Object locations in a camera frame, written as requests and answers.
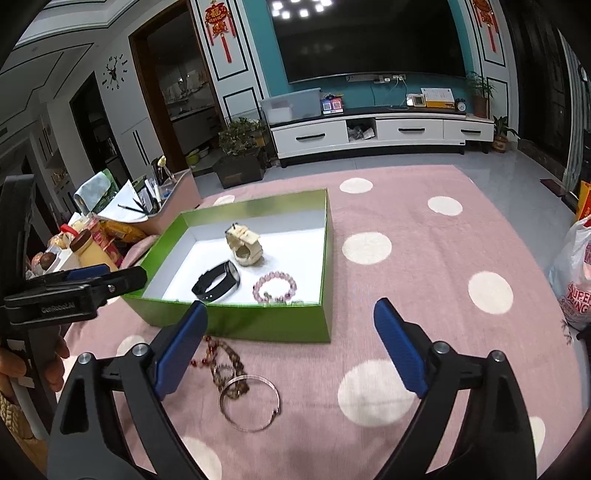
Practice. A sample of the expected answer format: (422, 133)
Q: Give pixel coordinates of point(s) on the pink polka dot tablecloth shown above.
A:
(464, 255)

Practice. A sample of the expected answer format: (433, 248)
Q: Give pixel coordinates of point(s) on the wall clock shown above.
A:
(115, 70)

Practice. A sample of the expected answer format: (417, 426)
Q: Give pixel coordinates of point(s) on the television screen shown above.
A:
(319, 39)

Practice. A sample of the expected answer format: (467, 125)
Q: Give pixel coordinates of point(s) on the silver bangle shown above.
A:
(250, 403)

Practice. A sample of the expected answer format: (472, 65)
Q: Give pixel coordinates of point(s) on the white plastic shopping bag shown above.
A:
(569, 275)

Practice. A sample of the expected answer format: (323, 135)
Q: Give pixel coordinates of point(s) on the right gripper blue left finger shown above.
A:
(173, 349)

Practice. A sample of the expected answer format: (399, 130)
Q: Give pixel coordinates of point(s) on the floor potted plant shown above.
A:
(502, 130)

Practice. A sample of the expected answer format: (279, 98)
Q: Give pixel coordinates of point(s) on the pink storage box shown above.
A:
(184, 196)

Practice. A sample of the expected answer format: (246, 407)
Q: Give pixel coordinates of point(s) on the clear plastic storage bin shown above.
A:
(298, 105)

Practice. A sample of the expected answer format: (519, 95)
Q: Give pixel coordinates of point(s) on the black smart band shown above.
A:
(216, 283)

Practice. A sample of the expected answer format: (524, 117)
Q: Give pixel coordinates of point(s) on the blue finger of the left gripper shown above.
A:
(123, 281)
(88, 272)

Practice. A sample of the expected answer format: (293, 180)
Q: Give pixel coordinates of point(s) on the red chinese knot decoration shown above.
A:
(219, 24)

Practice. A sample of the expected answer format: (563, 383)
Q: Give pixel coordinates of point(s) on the green bead charm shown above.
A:
(289, 302)

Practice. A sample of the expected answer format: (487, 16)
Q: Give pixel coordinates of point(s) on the white TV cabinet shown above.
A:
(366, 131)

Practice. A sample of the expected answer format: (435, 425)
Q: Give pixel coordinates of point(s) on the potted plant on cabinet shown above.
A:
(482, 92)

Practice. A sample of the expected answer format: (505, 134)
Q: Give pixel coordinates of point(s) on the person's left hand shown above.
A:
(12, 366)

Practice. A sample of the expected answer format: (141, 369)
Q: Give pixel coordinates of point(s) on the green cardboard box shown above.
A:
(296, 234)

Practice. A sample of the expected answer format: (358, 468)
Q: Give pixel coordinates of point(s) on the small desk clock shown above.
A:
(461, 105)

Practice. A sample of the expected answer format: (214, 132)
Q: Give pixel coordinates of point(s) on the potted plant black planter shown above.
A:
(243, 145)

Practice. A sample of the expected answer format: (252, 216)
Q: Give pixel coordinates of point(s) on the cream white wristwatch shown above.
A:
(244, 244)

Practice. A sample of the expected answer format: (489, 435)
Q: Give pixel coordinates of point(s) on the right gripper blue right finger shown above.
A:
(403, 347)

